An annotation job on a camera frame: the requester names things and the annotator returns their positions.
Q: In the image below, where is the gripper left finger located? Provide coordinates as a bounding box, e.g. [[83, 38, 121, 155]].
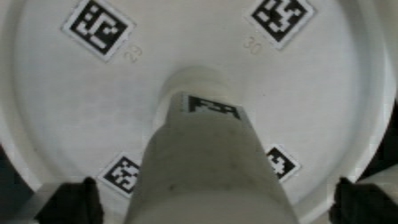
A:
[[0, 176, 105, 224]]

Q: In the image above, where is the white round table top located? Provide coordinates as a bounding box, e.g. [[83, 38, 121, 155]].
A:
[[0, 0, 398, 224]]

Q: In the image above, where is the white cylindrical table leg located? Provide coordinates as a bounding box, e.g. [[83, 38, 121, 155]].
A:
[[122, 93, 300, 224]]

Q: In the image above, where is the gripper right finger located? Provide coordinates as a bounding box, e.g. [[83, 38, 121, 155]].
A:
[[328, 177, 398, 224]]

